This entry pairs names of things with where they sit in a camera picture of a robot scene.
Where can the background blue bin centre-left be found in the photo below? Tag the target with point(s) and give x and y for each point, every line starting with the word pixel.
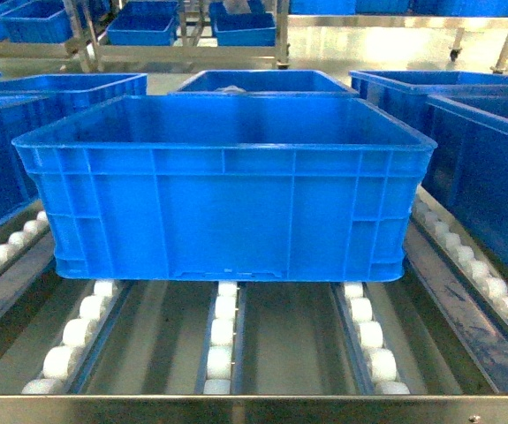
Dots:
pixel 145 23

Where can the background steel rack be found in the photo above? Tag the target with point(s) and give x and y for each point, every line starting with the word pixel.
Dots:
pixel 91 48

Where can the large blue plastic crate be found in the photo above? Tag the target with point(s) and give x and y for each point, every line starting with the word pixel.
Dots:
pixel 289 188

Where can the white roller track far right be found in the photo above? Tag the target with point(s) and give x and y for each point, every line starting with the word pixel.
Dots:
pixel 465 254

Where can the white roller track far left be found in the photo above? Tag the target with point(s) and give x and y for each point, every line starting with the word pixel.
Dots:
pixel 19 241

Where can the background blue bin left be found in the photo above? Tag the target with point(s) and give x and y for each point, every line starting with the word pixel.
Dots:
pixel 37 22

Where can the white roller track centre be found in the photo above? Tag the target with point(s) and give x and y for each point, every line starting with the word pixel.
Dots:
pixel 221 339

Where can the blue crate far left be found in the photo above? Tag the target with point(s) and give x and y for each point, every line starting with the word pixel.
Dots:
pixel 76 92

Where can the blue crate behind centre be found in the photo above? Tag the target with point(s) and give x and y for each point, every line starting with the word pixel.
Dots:
pixel 274 82

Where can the blue crate far right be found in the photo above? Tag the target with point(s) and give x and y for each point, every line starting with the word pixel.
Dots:
pixel 403 94

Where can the blue crate near left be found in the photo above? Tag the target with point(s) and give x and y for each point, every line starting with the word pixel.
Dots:
pixel 19 114

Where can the stainless steel roller shelf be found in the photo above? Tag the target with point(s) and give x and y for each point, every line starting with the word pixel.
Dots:
pixel 296 357

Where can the white roller track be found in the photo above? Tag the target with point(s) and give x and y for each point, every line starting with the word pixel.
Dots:
pixel 380 361
pixel 19 241
pixel 221 339
pixel 465 254
pixel 63 359

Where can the background blue bin centre-right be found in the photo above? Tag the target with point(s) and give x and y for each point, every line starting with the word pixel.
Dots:
pixel 255 29

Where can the blue crate near right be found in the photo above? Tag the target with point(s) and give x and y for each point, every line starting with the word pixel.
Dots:
pixel 468 172

